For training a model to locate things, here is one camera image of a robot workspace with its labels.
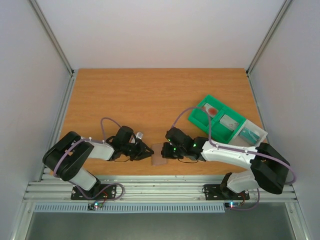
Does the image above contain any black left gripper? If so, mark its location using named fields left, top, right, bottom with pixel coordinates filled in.
left=122, top=140, right=155, bottom=161

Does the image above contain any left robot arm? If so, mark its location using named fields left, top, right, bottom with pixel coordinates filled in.
left=42, top=126, right=154, bottom=200

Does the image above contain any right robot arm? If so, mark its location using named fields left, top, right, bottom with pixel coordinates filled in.
left=161, top=127, right=290, bottom=198

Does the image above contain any red white cards stack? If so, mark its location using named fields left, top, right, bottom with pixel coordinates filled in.
left=201, top=103, right=219, bottom=118

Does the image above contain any teal cards stack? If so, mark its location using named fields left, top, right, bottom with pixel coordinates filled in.
left=239, top=127, right=260, bottom=145

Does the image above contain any green bin far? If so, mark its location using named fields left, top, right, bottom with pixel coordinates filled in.
left=188, top=94, right=225, bottom=133

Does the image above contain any green bin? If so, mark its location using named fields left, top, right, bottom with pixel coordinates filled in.
left=211, top=106, right=246, bottom=144
left=188, top=94, right=225, bottom=133

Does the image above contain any green bin middle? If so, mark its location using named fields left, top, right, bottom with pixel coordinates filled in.
left=211, top=106, right=246, bottom=144

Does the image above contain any left controller board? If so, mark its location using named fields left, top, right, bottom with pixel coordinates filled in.
left=87, top=202, right=104, bottom=211

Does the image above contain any controller board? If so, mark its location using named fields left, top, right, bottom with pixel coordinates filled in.
left=224, top=201, right=243, bottom=209
left=87, top=202, right=104, bottom=211

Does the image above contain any right controller board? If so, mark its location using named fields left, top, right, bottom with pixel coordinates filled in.
left=224, top=201, right=243, bottom=209

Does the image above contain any white translucent bin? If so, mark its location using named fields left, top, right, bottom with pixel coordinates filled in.
left=232, top=119, right=268, bottom=147

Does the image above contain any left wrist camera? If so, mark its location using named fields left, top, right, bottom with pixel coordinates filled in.
left=135, top=131, right=144, bottom=140

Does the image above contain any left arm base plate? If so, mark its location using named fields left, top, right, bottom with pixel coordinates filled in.
left=70, top=184, right=117, bottom=201

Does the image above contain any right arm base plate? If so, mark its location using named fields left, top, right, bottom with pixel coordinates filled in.
left=201, top=184, right=250, bottom=201

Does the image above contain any aluminium table edge rail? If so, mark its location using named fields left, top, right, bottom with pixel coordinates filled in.
left=23, top=174, right=298, bottom=203

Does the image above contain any grey slotted cable duct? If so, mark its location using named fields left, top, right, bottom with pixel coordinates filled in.
left=34, top=202, right=225, bottom=214

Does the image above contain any aluminium corner post left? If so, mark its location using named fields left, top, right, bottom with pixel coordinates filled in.
left=27, top=0, right=75, bottom=77

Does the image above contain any aluminium corner post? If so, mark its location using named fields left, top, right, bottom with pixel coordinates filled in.
left=27, top=0, right=75, bottom=77
left=245, top=0, right=294, bottom=77

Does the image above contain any aluminium corner post right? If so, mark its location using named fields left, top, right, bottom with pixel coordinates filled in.
left=245, top=0, right=294, bottom=77

